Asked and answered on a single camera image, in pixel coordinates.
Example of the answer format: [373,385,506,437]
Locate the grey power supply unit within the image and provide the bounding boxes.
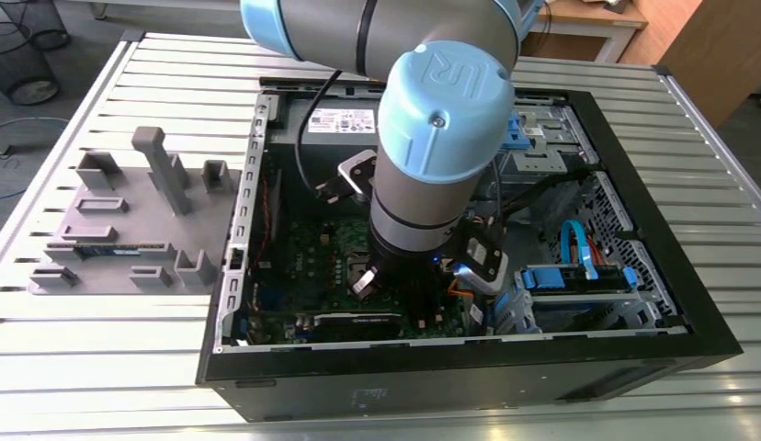
[266,98,382,220]

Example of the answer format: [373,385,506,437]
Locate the black camera cable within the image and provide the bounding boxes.
[293,68,346,194]

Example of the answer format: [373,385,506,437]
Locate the black mesh bin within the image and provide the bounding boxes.
[0,25,60,107]
[12,0,72,51]

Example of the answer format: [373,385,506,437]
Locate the blue flat wire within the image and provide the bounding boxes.
[557,219,601,279]

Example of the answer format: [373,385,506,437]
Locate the thin red wire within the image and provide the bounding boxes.
[257,176,282,258]

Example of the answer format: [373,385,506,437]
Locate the black graphics card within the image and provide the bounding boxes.
[310,311,403,339]

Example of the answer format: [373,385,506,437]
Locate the hard disk in blue carrier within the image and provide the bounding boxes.
[518,266,637,295]

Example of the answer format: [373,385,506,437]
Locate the blue floor cable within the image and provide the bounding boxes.
[0,114,70,204]

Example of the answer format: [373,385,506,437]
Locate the grey parts rack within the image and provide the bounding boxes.
[24,126,251,298]

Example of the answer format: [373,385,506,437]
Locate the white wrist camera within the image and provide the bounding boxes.
[451,233,510,295]
[335,149,379,198]

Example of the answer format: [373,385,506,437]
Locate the white rating label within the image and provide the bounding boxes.
[309,108,379,135]

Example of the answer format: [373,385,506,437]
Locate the black sleeved wire bundle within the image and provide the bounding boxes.
[495,169,594,217]

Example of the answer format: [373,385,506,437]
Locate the wooden cabinet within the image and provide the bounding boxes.
[618,0,761,130]

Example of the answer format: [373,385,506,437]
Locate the blue plastic cage latch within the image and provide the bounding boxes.
[487,288,518,333]

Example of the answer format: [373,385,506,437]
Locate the grey metal drive cage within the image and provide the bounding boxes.
[478,98,602,194]

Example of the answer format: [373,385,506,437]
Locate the blue plastic drive carrier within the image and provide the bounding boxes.
[502,114,537,151]

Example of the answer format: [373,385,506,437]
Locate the black PC case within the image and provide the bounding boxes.
[193,75,743,423]

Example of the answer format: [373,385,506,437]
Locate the grey metal disk bay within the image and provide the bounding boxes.
[487,266,689,334]

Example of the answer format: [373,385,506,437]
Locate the green motherboard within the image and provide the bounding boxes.
[242,218,479,344]

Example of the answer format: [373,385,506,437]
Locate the wooden desk white frame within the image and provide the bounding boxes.
[530,0,650,65]

